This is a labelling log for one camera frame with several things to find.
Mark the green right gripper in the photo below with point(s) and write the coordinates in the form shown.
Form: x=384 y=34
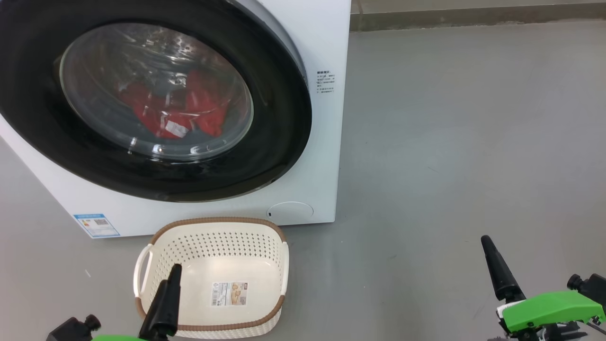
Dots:
x=549 y=308

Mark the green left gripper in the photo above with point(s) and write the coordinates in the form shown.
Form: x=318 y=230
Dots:
x=118 y=338

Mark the red and white garment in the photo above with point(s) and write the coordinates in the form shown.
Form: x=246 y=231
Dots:
x=203 y=102

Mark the printed product label sticker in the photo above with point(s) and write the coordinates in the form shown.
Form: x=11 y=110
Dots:
x=229 y=293

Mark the cream basket with brown rim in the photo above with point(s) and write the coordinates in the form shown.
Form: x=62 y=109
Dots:
x=213 y=246

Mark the white washing machine body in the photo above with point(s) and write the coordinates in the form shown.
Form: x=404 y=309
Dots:
x=326 y=142

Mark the blue energy label sticker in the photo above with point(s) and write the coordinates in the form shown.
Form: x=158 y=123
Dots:
x=97 y=226

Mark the round drain filter cover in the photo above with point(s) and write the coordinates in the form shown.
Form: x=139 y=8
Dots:
x=289 y=211

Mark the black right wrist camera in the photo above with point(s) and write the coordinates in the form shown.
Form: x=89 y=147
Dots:
x=592 y=286

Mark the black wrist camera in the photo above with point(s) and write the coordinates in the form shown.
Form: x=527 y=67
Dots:
x=71 y=329
x=592 y=286

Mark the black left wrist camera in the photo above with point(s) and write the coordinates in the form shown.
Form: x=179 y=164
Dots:
x=71 y=329

